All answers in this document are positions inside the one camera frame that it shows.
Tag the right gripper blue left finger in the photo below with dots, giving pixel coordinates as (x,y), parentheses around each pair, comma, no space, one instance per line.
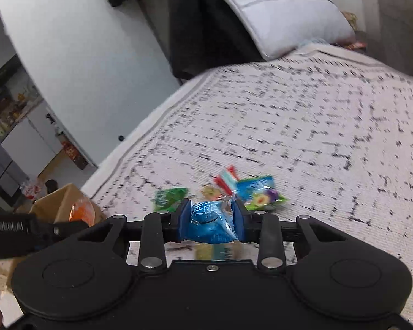
(180,220)

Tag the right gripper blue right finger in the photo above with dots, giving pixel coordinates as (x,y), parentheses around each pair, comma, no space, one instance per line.
(241,220)

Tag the blue green fruit snack packet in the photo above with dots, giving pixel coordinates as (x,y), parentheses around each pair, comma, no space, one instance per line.
(259,193)

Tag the red white striped snack packet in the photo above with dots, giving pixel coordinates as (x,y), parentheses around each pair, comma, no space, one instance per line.
(227,180)

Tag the yellow bear snack packet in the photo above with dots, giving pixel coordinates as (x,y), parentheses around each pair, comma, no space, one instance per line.
(211,193)

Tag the green candy packet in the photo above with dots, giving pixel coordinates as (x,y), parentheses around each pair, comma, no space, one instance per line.
(169,199)

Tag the cardboard box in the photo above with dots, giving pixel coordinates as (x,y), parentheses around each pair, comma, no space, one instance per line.
(55,208)

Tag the white kitchen cabinet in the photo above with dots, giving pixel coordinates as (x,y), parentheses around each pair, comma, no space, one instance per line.
(27,149)

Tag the dark soda bottle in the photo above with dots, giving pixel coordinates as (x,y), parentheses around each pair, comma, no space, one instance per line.
(73,153)

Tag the white patterned bed blanket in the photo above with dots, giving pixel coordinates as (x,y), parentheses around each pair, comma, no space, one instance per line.
(334,128)

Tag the black clothes pile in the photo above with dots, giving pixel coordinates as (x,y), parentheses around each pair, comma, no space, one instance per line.
(205,34)

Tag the white pillow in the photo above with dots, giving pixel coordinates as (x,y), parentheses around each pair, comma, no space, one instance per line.
(279,26)

